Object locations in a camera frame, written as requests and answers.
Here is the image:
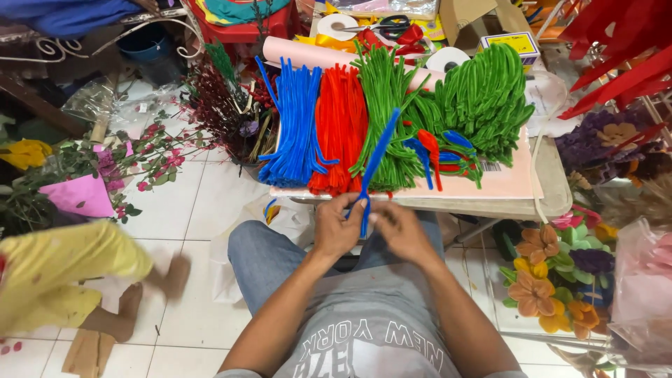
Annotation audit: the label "heap of folded pipe cleaner petals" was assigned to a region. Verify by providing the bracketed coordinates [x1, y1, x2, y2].
[402, 128, 484, 192]

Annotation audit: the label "pile of blue pipe cleaners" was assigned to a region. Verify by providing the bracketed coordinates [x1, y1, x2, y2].
[255, 56, 340, 189]

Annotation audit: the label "yellow flower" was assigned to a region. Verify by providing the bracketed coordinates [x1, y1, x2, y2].
[0, 139, 54, 172]

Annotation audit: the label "blue jeans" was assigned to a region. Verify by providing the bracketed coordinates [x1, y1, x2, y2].
[227, 210, 447, 318]

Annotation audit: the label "small yellow white box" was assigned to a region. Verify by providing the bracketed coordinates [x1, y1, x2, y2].
[476, 31, 541, 67]

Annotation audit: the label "white tape roll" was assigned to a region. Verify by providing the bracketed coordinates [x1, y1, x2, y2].
[317, 13, 360, 42]
[425, 46, 472, 74]

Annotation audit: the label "person's left hand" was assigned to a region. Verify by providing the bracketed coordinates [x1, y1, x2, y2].
[313, 192, 368, 259]

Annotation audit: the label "black handled scissors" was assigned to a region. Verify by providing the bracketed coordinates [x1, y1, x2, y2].
[340, 15, 412, 41]

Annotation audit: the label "pink paper sheet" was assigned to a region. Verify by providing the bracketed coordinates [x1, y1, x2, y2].
[270, 125, 545, 201]

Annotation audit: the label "white metal scroll frame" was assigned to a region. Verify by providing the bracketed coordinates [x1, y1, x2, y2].
[0, 9, 204, 63]

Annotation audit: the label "pink wrapped bouquet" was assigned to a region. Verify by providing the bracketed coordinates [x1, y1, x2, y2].
[608, 216, 672, 369]

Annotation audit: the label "pink wrapping paper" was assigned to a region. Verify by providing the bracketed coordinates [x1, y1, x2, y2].
[39, 172, 117, 219]

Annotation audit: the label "single blue pipe cleaner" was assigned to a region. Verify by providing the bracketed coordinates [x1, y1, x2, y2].
[346, 108, 402, 238]

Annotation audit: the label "brown cardboard box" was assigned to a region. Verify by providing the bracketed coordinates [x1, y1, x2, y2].
[439, 0, 532, 54]

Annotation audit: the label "yellow ribbon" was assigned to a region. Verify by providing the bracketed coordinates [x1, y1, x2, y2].
[293, 34, 359, 54]

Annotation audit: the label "pink paper roll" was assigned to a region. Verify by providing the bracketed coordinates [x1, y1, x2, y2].
[262, 36, 448, 93]

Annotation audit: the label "pile of bent green pipe cleaners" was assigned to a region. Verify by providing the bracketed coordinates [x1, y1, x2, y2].
[403, 42, 536, 168]

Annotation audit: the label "pile of straight green pipe cleaners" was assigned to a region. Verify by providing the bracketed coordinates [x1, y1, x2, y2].
[349, 41, 432, 193]

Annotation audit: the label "pink rose branches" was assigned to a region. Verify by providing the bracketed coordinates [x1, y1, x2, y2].
[102, 109, 212, 224]

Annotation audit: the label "dark red dried flower bunch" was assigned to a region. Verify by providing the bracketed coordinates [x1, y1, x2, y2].
[180, 41, 280, 180]

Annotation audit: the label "pipe cleaner flower bouquet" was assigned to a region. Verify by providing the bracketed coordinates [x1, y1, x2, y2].
[498, 209, 621, 341]

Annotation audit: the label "red ribbon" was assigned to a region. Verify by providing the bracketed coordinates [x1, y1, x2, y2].
[356, 23, 438, 57]

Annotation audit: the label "red paper flags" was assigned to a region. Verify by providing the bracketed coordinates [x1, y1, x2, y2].
[555, 0, 672, 123]

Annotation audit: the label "blue bucket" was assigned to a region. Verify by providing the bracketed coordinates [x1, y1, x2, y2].
[116, 23, 172, 64]

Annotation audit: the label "grey printed t-shirt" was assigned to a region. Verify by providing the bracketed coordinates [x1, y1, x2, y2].
[214, 265, 528, 378]

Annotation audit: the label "purple flower bunch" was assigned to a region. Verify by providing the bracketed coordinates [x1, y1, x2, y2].
[554, 106, 672, 186]

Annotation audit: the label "blue cloth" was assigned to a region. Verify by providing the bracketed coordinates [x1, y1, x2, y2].
[0, 0, 144, 40]

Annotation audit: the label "small beige table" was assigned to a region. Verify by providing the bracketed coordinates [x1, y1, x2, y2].
[288, 135, 573, 221]

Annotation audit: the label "brown cardboard piece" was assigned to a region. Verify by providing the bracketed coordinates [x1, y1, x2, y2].
[61, 329, 117, 378]

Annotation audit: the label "red plastic stool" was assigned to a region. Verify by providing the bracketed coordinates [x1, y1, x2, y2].
[185, 0, 301, 47]

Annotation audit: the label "white plastic bag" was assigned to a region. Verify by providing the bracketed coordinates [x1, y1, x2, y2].
[209, 193, 317, 305]

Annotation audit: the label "clear cellophane wrap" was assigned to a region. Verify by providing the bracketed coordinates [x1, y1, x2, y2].
[60, 78, 182, 140]

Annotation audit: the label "pile of red pipe cleaners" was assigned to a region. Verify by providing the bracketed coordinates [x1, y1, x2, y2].
[307, 64, 370, 197]

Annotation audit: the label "person's right hand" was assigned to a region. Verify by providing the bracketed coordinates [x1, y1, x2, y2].
[369, 200, 440, 264]

